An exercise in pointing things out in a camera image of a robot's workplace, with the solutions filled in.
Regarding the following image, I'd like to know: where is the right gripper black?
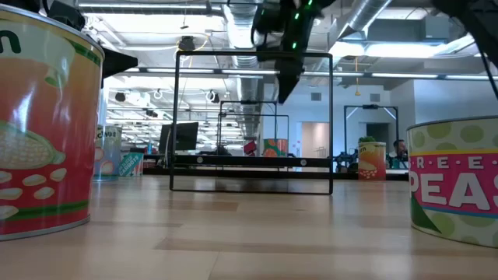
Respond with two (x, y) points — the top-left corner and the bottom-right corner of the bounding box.
(256, 0), (336, 104)

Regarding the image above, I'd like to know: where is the tall light blue can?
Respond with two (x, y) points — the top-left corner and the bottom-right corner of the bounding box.
(93, 124), (124, 183)

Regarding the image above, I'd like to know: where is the short carrots can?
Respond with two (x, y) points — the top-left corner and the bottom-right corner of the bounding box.
(117, 151), (145, 178)

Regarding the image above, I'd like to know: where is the orange red corn can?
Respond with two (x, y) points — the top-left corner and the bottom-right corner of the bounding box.
(0, 3), (105, 242)
(357, 141), (388, 181)

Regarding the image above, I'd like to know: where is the green peas can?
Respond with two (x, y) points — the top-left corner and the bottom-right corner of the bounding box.
(405, 115), (498, 249)

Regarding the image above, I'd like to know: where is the orange and green can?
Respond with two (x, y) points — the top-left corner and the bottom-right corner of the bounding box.
(263, 138), (289, 158)

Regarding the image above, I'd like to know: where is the black computer monitor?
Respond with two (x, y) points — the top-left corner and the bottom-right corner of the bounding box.
(158, 121), (200, 155)

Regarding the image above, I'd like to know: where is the person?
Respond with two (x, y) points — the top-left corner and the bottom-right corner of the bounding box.
(388, 138), (409, 170)

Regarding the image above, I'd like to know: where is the yellow hanging cord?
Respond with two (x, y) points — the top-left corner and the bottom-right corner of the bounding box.
(352, 56), (362, 97)

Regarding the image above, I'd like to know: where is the silver ventilation duct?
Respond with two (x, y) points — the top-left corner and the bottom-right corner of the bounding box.
(337, 0), (394, 40)
(222, 0), (269, 139)

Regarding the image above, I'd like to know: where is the black hanging camera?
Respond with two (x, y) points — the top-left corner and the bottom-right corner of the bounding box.
(177, 34), (197, 52)

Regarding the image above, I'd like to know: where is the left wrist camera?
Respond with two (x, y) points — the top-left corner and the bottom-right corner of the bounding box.
(47, 0), (86, 32)

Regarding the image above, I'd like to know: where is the black frame wooden shelf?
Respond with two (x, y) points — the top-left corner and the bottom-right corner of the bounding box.
(169, 50), (335, 195)

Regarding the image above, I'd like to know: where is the black table frame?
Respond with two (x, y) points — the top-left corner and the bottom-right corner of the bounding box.
(143, 166), (409, 181)

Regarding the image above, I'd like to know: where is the long ceiling light rail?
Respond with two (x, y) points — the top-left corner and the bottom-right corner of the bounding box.
(116, 67), (498, 82)

